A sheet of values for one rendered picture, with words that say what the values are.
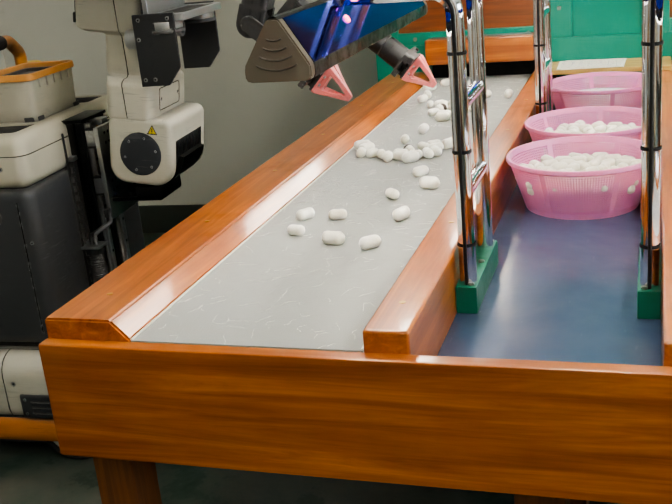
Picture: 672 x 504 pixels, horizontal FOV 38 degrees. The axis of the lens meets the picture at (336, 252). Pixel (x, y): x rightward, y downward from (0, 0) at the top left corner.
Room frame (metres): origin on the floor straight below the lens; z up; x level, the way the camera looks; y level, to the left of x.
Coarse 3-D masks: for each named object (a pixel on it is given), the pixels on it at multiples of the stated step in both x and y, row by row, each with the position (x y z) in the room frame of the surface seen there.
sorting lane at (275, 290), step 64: (384, 128) 2.22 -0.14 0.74; (448, 128) 2.15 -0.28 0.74; (320, 192) 1.72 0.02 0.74; (384, 192) 1.68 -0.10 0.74; (448, 192) 1.64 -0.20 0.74; (256, 256) 1.39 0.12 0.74; (320, 256) 1.36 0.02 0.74; (384, 256) 1.33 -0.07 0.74; (192, 320) 1.16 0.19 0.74; (256, 320) 1.14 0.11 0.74; (320, 320) 1.12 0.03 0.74
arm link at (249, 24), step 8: (288, 0) 2.03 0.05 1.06; (296, 0) 2.03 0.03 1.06; (304, 0) 2.06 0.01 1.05; (280, 8) 2.04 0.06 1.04; (288, 8) 2.03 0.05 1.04; (248, 16) 2.03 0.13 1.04; (240, 24) 2.04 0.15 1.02; (248, 24) 2.03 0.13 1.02; (256, 24) 2.03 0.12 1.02; (248, 32) 2.03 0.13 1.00; (256, 32) 2.03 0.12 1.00; (256, 40) 2.03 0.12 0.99
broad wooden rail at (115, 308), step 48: (384, 96) 2.49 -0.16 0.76; (336, 144) 2.01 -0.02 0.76; (240, 192) 1.68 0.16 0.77; (288, 192) 1.70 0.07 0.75; (192, 240) 1.42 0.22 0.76; (240, 240) 1.47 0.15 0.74; (96, 288) 1.25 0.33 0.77; (144, 288) 1.23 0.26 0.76; (48, 336) 1.16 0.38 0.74; (96, 336) 1.13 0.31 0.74
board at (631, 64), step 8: (664, 56) 2.61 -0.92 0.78; (552, 64) 2.66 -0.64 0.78; (624, 64) 2.55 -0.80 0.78; (632, 64) 2.54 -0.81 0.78; (640, 64) 2.52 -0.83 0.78; (664, 64) 2.49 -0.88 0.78; (552, 72) 2.56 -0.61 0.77; (560, 72) 2.56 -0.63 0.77; (568, 72) 2.55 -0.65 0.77; (576, 72) 2.54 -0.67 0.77; (584, 72) 2.54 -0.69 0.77
